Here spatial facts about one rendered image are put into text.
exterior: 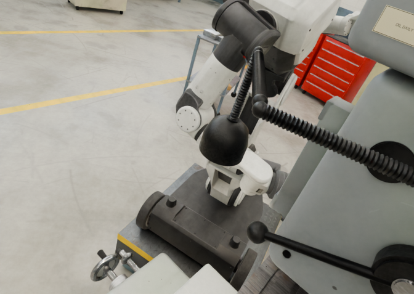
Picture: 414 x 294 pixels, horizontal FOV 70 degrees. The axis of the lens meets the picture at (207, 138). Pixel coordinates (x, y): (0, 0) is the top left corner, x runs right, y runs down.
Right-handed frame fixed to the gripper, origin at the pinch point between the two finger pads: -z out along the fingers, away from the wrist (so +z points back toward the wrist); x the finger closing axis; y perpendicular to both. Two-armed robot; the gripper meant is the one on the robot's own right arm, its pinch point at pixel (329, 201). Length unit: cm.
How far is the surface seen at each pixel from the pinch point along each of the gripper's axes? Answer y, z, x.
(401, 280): -30, 19, -49
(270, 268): 23.2, 9.7, -10.5
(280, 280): 23.2, 6.5, -13.4
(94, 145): 116, 127, 131
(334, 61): 44, -120, 410
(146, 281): 43, 45, -14
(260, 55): -43, 39, -34
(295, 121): -43, 36, -49
